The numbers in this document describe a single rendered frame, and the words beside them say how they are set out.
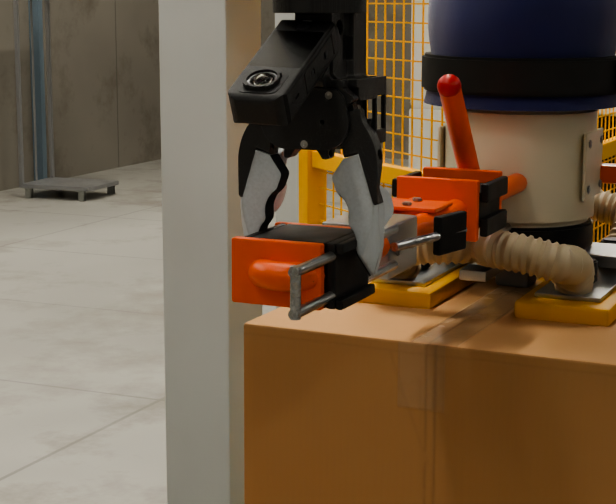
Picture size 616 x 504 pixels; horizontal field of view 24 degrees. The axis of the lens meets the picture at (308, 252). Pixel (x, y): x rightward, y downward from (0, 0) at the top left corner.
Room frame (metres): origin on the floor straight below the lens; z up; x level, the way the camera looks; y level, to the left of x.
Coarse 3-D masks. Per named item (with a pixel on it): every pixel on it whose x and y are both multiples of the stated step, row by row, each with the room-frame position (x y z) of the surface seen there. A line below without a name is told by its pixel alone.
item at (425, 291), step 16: (432, 272) 1.60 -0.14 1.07; (448, 272) 1.61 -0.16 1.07; (384, 288) 1.54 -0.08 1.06; (400, 288) 1.53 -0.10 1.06; (416, 288) 1.53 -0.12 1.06; (432, 288) 1.53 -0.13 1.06; (448, 288) 1.57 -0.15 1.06; (384, 304) 1.53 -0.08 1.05; (400, 304) 1.53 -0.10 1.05; (416, 304) 1.52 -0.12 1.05; (432, 304) 1.52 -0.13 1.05
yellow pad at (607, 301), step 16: (608, 240) 1.66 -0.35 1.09; (608, 272) 1.60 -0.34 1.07; (544, 288) 1.51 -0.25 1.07; (608, 288) 1.51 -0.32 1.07; (528, 304) 1.47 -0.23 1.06; (544, 304) 1.46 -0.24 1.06; (560, 304) 1.46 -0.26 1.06; (576, 304) 1.46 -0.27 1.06; (592, 304) 1.46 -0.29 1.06; (608, 304) 1.46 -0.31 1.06; (560, 320) 1.46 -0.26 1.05; (576, 320) 1.45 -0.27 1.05; (592, 320) 1.44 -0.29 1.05; (608, 320) 1.44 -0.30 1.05
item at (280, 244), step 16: (288, 224) 1.14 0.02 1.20; (304, 224) 1.14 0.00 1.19; (320, 224) 1.14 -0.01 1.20; (240, 240) 1.07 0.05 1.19; (256, 240) 1.07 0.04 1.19; (272, 240) 1.07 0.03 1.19; (288, 240) 1.06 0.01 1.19; (304, 240) 1.06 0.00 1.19; (320, 240) 1.06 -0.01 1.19; (240, 256) 1.07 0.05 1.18; (256, 256) 1.07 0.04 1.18; (272, 256) 1.06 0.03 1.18; (288, 256) 1.06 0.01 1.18; (304, 256) 1.05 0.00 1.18; (240, 272) 1.07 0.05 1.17; (320, 272) 1.05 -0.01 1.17; (240, 288) 1.07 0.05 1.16; (256, 288) 1.07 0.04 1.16; (320, 288) 1.05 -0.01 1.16; (272, 304) 1.06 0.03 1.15; (288, 304) 1.06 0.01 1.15
